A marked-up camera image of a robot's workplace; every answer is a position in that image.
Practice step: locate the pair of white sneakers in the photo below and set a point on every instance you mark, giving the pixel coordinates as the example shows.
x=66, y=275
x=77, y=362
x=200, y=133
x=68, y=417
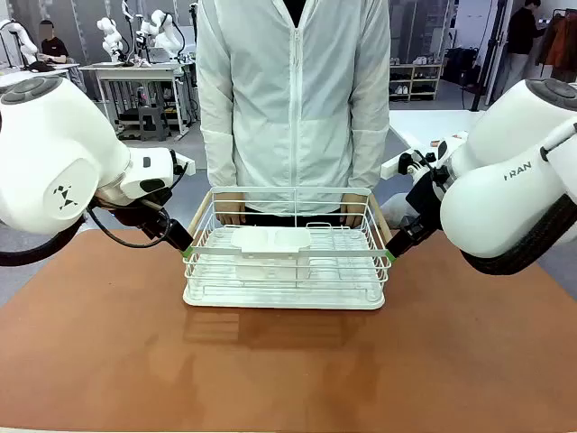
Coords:
x=420, y=60

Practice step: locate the white drain tray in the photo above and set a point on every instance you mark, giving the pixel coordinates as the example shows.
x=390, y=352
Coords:
x=284, y=298

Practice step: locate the person's left forearm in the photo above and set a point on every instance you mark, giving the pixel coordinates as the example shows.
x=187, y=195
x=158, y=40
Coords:
x=367, y=158

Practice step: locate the white plastic cutlery holder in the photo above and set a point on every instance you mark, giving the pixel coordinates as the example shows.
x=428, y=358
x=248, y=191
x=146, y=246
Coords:
x=270, y=243

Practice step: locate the black braided right arm sleeve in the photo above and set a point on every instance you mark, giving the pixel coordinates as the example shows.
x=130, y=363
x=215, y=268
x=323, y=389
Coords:
x=527, y=250

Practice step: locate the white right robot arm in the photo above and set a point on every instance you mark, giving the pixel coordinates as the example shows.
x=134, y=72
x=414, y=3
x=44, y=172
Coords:
x=500, y=180

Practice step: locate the black stand pole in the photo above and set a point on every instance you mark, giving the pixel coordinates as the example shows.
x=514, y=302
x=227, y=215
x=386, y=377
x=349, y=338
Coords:
x=489, y=54

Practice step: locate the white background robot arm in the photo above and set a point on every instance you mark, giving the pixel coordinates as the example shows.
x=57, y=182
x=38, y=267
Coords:
x=112, y=38
x=162, y=31
x=20, y=40

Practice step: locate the person's left hand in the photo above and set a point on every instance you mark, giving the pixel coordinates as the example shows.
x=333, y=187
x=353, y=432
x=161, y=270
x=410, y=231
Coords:
x=356, y=209

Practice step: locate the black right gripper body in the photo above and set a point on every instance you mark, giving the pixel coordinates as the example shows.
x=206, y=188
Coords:
x=426, y=203

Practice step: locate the grey step stool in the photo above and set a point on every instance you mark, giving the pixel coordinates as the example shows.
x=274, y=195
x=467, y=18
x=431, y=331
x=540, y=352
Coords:
x=153, y=122

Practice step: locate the black braided left arm sleeve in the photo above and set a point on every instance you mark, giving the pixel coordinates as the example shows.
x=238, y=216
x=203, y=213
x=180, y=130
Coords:
x=40, y=252

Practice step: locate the large white table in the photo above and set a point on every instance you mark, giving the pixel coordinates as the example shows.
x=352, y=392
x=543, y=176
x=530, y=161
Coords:
x=428, y=124

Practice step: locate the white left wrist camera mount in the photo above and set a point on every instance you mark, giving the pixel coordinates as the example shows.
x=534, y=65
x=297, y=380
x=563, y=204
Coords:
x=185, y=163

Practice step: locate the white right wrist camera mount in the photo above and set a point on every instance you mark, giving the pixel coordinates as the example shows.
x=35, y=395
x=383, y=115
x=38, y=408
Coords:
x=412, y=163

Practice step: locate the black braided arm sleeve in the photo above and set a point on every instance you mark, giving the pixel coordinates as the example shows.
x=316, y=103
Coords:
x=527, y=250
x=40, y=252

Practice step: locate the hanging brown orange clothes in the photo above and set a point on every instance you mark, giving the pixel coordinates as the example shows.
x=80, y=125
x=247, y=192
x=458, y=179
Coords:
x=561, y=40

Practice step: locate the person in white jacket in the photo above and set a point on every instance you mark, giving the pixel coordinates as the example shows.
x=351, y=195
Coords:
x=293, y=99

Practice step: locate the person's right forearm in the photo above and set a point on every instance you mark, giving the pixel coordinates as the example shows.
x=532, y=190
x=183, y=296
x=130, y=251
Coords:
x=218, y=158

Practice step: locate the person's right hand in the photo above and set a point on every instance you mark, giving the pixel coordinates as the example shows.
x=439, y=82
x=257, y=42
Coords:
x=231, y=209

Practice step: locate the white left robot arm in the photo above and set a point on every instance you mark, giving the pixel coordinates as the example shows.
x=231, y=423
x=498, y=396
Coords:
x=54, y=149

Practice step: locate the wooden shoe rack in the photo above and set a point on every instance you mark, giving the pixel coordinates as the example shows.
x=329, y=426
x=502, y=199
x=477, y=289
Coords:
x=417, y=81

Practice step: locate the standing person in dark top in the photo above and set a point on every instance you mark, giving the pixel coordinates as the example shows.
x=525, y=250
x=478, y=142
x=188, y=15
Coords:
x=523, y=40

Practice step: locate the seated person in black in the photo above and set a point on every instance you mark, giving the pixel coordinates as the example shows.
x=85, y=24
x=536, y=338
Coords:
x=53, y=45

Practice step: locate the white plastic bag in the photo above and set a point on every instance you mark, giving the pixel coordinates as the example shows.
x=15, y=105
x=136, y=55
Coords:
x=396, y=209

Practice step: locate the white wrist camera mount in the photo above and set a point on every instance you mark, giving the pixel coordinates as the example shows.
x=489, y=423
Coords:
x=412, y=163
x=185, y=163

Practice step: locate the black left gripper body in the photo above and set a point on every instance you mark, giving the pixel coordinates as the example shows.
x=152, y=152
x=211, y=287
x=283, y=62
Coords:
x=144, y=214

